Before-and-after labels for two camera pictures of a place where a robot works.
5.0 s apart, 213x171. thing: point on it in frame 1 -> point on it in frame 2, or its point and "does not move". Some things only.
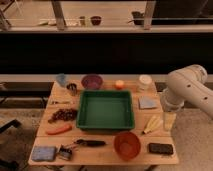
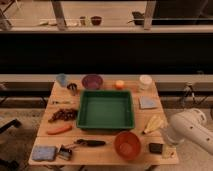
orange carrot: [61, 130] does not move
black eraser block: [160, 148] does not move
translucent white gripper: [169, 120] -> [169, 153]
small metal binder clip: [65, 153] does not move
